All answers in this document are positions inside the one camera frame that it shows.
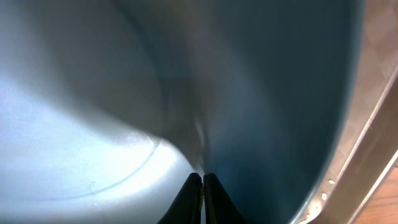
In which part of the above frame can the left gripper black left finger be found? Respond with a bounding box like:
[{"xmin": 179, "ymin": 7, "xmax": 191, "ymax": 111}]
[{"xmin": 158, "ymin": 173, "xmax": 203, "ymax": 224}]

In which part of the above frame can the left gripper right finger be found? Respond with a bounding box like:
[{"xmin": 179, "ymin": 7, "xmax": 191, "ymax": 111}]
[{"xmin": 203, "ymin": 173, "xmax": 245, "ymax": 224}]

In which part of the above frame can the brown serving tray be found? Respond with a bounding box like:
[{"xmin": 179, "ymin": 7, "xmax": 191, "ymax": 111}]
[{"xmin": 297, "ymin": 0, "xmax": 397, "ymax": 223}]

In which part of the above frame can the dark blue plate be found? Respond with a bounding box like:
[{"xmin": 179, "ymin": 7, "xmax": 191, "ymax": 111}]
[{"xmin": 1, "ymin": 1, "xmax": 364, "ymax": 223}]

